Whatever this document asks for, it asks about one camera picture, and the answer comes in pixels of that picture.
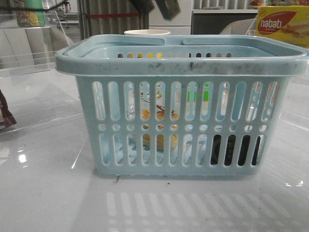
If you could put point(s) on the clear acrylic shelf left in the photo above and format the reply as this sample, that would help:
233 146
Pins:
30 50

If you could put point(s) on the light blue plastic basket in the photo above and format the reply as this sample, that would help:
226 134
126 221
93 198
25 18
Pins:
218 84

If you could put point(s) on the dark red snack packet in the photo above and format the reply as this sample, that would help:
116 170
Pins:
6 117

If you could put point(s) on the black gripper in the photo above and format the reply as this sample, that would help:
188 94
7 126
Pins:
168 8

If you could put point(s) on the black tissue pack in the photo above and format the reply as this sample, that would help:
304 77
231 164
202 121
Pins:
230 147

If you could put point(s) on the green cartoon snack package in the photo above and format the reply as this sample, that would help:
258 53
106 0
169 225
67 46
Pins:
29 18

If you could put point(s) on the white drawer cabinet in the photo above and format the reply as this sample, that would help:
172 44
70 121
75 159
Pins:
179 25

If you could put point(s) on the packaged bread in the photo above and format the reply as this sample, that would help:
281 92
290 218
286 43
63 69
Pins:
145 114

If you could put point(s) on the yellow nabati wafer box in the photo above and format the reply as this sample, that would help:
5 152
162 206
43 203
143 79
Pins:
294 13

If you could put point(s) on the white paper cup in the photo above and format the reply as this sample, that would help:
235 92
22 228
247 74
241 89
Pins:
147 32

